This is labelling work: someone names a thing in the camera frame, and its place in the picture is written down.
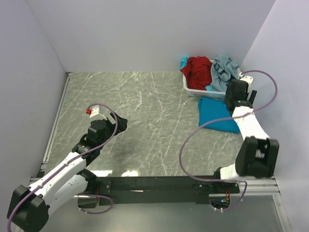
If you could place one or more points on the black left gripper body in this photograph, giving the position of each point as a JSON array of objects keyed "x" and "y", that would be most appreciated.
[{"x": 116, "y": 123}]

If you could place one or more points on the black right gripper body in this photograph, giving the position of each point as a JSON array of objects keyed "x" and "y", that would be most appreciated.
[{"x": 251, "y": 95}]

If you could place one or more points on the blue t shirt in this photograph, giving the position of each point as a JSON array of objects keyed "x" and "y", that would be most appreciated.
[{"x": 211, "y": 109}]

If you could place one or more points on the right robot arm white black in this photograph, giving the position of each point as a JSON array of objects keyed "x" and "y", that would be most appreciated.
[{"x": 258, "y": 154}]

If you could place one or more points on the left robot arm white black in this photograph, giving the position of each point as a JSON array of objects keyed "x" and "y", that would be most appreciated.
[{"x": 31, "y": 207}]

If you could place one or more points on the white laundry basket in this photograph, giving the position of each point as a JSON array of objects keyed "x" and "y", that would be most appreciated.
[{"x": 208, "y": 91}]

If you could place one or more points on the grey t shirt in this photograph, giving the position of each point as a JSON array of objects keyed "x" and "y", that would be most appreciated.
[{"x": 223, "y": 71}]

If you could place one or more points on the red t shirt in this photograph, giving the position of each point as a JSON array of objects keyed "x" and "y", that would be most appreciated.
[{"x": 195, "y": 72}]

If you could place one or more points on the light blue garment in basket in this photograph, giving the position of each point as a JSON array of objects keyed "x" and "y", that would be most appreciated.
[{"x": 184, "y": 62}]

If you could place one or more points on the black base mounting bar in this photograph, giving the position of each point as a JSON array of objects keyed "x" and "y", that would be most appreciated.
[{"x": 156, "y": 189}]

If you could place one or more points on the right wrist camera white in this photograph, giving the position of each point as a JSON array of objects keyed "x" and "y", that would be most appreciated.
[{"x": 249, "y": 80}]

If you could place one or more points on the aluminium rail frame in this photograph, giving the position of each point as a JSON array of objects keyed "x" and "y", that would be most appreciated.
[{"x": 247, "y": 184}]

